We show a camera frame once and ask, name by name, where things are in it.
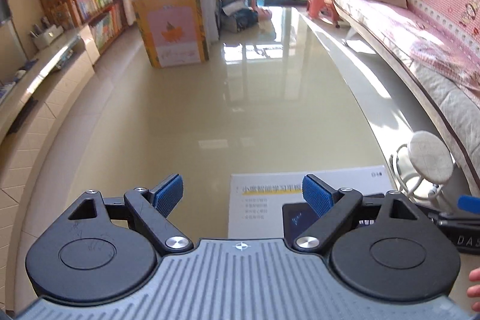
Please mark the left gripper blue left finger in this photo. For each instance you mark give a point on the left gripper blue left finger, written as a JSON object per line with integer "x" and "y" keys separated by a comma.
{"x": 150, "y": 209}

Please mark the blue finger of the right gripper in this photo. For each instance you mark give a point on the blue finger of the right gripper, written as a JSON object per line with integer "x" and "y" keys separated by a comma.
{"x": 468, "y": 203}

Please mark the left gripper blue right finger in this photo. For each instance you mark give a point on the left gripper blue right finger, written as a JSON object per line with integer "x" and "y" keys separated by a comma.
{"x": 335, "y": 209}

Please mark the white yellow tablet box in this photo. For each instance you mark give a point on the white yellow tablet box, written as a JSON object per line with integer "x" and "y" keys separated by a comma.
{"x": 272, "y": 205}

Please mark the person's right hand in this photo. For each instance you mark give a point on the person's right hand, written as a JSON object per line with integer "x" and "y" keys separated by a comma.
{"x": 474, "y": 290}

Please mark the white round stool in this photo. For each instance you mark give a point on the white round stool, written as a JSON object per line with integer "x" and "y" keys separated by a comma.
{"x": 422, "y": 167}

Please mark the white sofa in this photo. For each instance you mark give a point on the white sofa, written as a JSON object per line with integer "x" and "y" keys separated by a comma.
{"x": 452, "y": 108}

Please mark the pink quilted sofa cover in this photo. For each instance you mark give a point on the pink quilted sofa cover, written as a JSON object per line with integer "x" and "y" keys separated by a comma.
{"x": 442, "y": 35}

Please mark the yellow pink book box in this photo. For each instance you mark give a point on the yellow pink book box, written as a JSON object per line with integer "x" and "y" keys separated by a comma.
{"x": 172, "y": 31}

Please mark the red plastic stool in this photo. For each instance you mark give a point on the red plastic stool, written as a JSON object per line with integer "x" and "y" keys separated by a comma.
{"x": 317, "y": 9}

